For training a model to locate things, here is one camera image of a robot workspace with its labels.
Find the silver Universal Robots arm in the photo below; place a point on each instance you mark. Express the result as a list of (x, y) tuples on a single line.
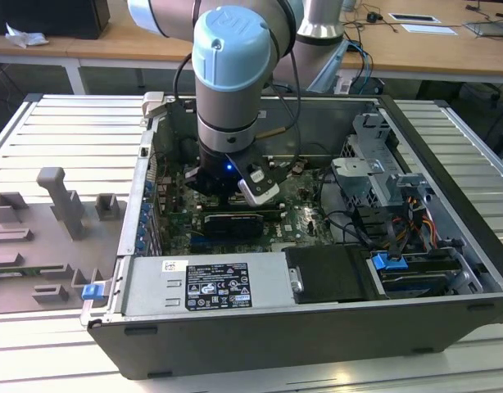
[(231, 94)]

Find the black RAM slot bank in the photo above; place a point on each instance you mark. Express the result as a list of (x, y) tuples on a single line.
[(276, 212)]

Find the black round cylinder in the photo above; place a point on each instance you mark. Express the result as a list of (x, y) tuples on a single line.
[(188, 147)]

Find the black graphics card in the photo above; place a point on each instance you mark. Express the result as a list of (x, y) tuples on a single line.
[(235, 227)]

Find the grey case latch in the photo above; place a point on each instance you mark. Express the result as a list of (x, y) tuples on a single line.
[(151, 104)]

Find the green motherboard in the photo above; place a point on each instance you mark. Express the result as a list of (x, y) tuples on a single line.
[(304, 221)]

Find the silver power supply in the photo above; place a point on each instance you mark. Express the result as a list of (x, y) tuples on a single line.
[(153, 290)]

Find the silver metal drive cage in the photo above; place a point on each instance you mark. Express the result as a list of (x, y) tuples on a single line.
[(358, 172)]

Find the black plastic shroud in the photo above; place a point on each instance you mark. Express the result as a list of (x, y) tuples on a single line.
[(329, 274)]

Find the pale blue teach pendant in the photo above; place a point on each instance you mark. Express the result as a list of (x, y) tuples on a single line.
[(329, 69)]

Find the wooden desk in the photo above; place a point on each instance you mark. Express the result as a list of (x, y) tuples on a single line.
[(112, 45)]

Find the blue case latch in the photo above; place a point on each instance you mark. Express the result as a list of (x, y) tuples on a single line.
[(91, 292)]

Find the black open PC case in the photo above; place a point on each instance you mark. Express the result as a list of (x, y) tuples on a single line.
[(276, 344)]

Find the grey parts rack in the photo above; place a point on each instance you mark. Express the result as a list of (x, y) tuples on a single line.
[(38, 245)]

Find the hard disk in blue carrier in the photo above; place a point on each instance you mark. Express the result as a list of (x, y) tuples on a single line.
[(415, 276)]

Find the small black adapter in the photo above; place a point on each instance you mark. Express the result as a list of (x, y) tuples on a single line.
[(373, 16)]

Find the black box on desk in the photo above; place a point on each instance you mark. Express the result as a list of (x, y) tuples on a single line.
[(51, 18)]

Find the crumpled white paper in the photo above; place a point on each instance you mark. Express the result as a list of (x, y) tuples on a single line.
[(24, 37)]

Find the white paper sheet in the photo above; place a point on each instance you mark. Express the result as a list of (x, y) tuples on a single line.
[(427, 29)]

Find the clear glass tray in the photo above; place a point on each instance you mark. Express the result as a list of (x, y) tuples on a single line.
[(489, 28)]

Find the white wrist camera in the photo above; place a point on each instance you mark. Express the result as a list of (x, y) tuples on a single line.
[(257, 200)]

